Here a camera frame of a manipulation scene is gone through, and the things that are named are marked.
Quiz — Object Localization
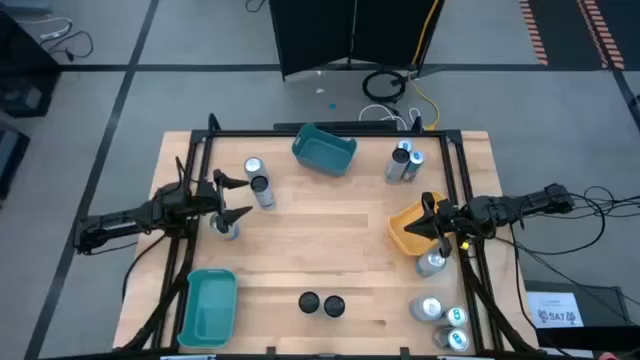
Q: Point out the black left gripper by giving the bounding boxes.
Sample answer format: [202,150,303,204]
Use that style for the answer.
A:
[193,168,254,227]

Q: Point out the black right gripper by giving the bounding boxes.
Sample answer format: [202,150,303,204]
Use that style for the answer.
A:
[403,191,471,259]

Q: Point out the black cabinet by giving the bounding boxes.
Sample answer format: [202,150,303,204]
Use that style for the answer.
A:
[0,9,62,119]

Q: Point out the black equipment case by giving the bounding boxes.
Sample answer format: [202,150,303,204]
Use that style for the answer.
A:
[0,121,31,200]

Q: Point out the white-top cans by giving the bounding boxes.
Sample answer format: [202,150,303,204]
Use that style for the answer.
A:
[437,306,470,329]

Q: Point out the dark blue-teal plastic bin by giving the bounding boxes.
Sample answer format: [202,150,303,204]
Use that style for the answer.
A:
[291,122,359,178]

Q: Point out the black box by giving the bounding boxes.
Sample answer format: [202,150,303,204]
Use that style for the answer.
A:
[523,279,640,352]

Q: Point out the white and blue Spindrift can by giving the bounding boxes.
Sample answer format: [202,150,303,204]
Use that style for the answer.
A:
[209,212,240,241]
[415,248,448,279]
[243,156,267,182]

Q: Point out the black flat bar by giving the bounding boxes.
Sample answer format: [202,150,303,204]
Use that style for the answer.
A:
[273,120,400,133]

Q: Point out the looped black cable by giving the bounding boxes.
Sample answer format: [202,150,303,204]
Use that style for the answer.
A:
[499,185,640,257]

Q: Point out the black orange-striped floor mat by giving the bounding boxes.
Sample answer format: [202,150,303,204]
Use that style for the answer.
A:
[517,0,640,71]

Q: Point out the black metal table frame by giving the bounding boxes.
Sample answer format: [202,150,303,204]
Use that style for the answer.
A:
[113,112,546,357]

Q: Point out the black cable with plug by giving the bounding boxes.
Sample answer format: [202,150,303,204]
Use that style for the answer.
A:
[40,29,95,64]

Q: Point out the long black cable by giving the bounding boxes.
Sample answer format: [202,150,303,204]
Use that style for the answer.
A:
[499,238,640,307]

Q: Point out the light teal plastic bin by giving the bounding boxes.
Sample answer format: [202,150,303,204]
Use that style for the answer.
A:
[176,267,239,349]

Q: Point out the coiled black cable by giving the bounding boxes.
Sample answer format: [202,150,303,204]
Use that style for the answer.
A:
[361,68,407,105]

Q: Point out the white cable with adapter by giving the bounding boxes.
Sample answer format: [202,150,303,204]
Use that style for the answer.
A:
[17,16,74,42]

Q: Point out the black folding partition screen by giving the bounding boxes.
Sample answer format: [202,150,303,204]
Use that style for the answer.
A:
[268,0,446,81]

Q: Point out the yellow cable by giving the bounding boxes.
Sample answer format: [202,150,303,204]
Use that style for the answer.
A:
[407,0,442,132]

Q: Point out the yellow plastic bin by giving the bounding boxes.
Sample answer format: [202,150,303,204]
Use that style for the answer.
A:
[387,191,454,258]

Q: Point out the white SA7 label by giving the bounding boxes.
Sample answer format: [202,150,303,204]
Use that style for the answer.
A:
[526,291,585,329]

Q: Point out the silver cans pair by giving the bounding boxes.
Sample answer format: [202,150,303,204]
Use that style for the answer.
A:
[408,295,445,323]

